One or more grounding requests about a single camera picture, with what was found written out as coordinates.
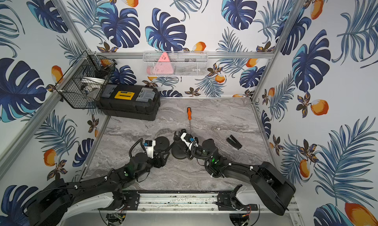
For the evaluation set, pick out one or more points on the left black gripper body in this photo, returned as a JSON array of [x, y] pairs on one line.
[[159, 160]]

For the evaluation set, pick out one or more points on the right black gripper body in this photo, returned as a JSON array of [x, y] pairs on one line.
[[198, 152]]

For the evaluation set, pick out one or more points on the black round base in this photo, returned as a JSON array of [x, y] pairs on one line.
[[162, 144], [178, 152]]

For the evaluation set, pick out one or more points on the black stand pole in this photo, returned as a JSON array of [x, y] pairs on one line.
[[177, 137]]

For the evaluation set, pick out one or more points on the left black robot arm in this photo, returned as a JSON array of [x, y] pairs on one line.
[[48, 206]]

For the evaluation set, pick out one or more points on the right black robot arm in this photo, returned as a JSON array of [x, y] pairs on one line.
[[273, 189]]

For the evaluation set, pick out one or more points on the black clip piece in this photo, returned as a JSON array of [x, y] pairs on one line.
[[234, 142]]

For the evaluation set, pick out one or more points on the black plastic toolbox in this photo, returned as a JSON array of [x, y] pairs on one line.
[[129, 101]]

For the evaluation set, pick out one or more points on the pink triangle card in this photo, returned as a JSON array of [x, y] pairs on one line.
[[163, 66]]

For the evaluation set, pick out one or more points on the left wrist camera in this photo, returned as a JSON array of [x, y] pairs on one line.
[[149, 148]]

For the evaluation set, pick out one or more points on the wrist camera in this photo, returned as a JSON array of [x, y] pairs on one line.
[[189, 140], [149, 148]]

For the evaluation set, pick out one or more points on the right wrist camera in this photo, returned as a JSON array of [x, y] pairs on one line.
[[189, 140]]

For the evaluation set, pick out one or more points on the aluminium front rail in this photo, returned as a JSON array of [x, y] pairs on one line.
[[171, 202]]

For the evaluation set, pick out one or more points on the orange handled screwdriver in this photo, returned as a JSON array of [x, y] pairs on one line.
[[189, 113]]

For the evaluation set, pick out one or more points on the clear mesh wall tray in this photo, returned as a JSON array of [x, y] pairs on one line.
[[184, 63]]

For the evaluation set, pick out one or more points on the black wire basket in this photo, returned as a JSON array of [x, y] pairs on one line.
[[88, 76]]

